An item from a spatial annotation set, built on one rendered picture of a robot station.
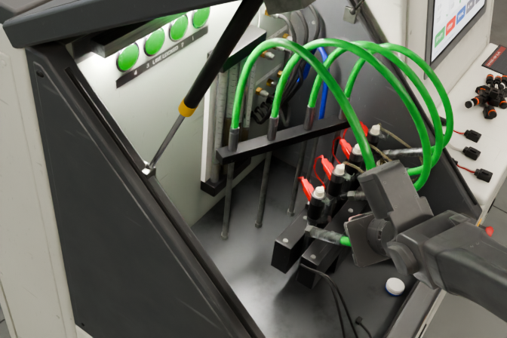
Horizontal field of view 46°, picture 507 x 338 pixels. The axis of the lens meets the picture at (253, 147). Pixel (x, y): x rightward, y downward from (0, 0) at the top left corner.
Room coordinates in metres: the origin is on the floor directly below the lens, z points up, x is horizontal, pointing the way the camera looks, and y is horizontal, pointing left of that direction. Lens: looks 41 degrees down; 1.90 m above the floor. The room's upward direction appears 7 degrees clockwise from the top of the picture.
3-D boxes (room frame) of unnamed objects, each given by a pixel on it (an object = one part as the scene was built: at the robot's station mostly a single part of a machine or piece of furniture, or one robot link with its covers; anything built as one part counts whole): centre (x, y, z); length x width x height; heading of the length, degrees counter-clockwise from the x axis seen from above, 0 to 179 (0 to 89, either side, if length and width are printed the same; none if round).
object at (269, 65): (1.15, -0.02, 1.20); 0.13 x 0.03 x 0.31; 150
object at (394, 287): (0.82, -0.34, 0.84); 0.04 x 0.04 x 0.01
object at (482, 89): (1.37, -0.63, 1.01); 0.23 x 0.11 x 0.06; 150
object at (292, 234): (0.91, -0.19, 0.91); 0.34 x 0.10 x 0.15; 150
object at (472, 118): (1.34, -0.61, 0.97); 0.70 x 0.22 x 0.03; 150
